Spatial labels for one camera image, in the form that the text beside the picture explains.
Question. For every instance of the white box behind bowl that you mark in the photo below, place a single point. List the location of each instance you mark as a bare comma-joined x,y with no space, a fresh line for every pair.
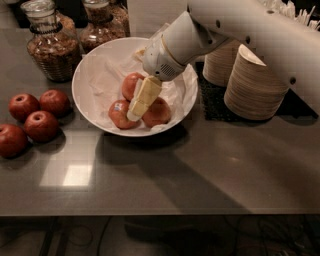
147,16

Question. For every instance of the white plastic cutlery bundle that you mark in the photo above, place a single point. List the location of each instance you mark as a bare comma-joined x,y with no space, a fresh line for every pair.
288,9

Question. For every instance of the white paper liner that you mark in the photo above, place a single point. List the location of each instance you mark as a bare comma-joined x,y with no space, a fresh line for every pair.
106,76

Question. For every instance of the red apple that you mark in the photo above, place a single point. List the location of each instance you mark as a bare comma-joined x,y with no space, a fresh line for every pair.
22,105
13,140
129,85
41,126
55,102

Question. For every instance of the glass cereal jar left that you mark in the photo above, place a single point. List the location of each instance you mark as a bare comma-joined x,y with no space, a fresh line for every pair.
54,49

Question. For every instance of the front stack of paper bowls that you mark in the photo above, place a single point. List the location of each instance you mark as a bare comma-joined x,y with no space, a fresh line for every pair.
253,92

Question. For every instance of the rear stack of paper bowls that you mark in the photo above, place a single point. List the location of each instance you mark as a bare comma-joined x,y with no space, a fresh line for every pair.
218,64

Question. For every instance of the black mat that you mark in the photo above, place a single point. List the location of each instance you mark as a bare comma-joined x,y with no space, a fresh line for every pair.
215,109

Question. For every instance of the left apple with sticker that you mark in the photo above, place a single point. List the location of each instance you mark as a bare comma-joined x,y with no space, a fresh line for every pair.
118,114

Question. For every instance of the glass cereal jar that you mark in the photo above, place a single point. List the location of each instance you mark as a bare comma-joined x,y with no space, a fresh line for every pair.
101,26
54,49

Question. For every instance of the glass cereal jar right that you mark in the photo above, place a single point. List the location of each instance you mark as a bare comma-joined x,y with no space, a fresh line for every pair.
101,26

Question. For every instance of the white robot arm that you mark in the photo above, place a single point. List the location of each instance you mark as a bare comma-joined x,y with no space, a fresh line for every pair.
289,49

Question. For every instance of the stack of paper bowls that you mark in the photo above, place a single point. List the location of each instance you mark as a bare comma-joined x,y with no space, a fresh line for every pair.
253,92
218,64

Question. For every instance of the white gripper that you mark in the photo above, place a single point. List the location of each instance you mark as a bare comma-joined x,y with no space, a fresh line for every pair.
157,60

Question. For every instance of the right apple in bowl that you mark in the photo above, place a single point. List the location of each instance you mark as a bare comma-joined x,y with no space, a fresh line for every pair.
158,113

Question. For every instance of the white bowl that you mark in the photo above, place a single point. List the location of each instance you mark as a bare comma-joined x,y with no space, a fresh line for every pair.
93,106

